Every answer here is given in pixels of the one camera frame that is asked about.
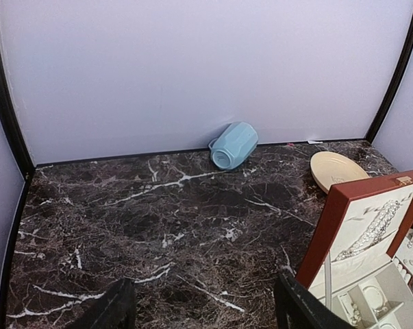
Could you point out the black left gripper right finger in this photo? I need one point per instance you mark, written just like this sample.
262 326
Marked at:
296 307

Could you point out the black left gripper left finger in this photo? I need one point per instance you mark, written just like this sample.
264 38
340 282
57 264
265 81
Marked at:
115 309

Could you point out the red wooden jewelry box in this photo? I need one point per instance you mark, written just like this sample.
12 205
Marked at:
361 227

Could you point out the red earring tray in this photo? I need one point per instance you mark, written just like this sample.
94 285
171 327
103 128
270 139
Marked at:
403 258

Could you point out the silver charm jewelry pile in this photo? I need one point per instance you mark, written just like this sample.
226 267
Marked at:
355 315

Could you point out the silver bangle back compartment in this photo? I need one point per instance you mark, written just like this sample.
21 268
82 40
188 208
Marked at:
375 299

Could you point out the cream ceramic plate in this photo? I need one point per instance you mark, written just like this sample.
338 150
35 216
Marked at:
328 168

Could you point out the light blue cup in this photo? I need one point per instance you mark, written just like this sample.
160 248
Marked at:
233 146

